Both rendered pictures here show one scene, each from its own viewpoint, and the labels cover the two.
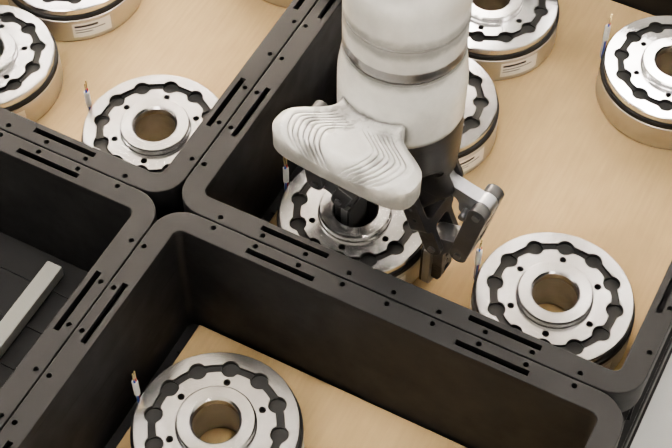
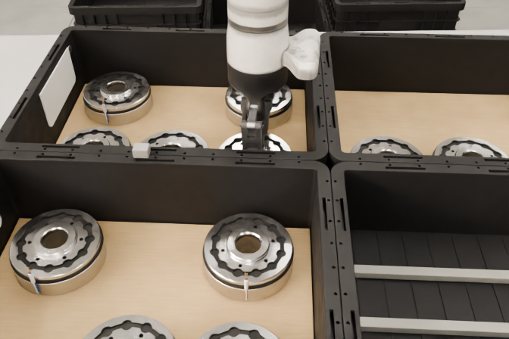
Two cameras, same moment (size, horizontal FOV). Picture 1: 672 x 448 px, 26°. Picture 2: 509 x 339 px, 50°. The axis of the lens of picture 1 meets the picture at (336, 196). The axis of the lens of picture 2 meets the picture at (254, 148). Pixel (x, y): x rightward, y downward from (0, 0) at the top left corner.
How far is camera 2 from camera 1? 98 cm
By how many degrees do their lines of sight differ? 70
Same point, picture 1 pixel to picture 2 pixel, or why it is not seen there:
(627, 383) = not seen: hidden behind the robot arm
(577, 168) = (175, 119)
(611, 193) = (183, 108)
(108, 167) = (326, 188)
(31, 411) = (466, 159)
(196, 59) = (167, 278)
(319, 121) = (301, 54)
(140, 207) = (340, 168)
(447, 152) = not seen: hidden behind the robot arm
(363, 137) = (300, 43)
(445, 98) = not seen: hidden behind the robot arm
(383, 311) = (330, 85)
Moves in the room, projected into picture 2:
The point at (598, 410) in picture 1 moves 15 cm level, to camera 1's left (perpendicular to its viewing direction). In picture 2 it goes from (327, 35) to (384, 87)
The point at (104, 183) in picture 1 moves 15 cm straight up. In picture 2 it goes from (337, 186) to (354, 69)
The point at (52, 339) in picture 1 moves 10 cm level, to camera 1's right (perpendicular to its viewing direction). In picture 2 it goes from (431, 167) to (379, 118)
